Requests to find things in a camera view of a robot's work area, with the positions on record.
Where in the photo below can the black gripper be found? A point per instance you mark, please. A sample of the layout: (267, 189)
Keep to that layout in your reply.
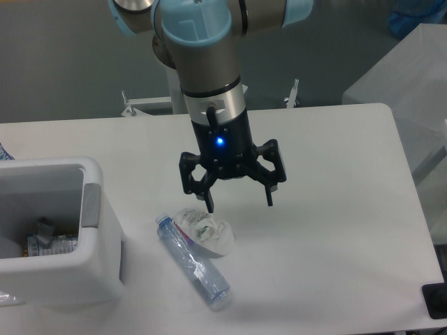
(225, 153)

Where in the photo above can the clear plastic water bottle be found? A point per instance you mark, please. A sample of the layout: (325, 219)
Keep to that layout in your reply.
(199, 269)

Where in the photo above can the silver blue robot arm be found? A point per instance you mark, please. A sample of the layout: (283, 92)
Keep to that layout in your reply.
(198, 40)

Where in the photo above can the white trash can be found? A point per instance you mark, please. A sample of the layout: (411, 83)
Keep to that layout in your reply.
(69, 192)

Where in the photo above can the trash pile inside can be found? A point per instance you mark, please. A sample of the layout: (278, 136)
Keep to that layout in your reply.
(48, 240)

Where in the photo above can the right metal table clamp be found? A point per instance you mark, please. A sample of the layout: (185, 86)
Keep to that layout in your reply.
(291, 101)

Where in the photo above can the metal table clamp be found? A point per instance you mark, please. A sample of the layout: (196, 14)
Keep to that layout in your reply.
(129, 110)
(291, 101)

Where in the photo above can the left metal table clamp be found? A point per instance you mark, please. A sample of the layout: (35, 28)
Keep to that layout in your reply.
(129, 110)

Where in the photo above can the white side table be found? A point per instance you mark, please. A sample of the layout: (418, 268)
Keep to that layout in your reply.
(411, 81)

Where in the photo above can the blue patterned packet left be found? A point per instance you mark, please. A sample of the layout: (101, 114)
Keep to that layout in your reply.
(4, 155)

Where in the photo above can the blue object top right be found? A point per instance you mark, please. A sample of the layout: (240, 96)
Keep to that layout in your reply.
(405, 16)

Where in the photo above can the black device at edge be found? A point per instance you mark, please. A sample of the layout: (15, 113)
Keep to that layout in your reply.
(435, 300)

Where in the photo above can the clear plastic wrapper bottom left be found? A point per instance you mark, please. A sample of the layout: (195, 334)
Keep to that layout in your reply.
(7, 299)

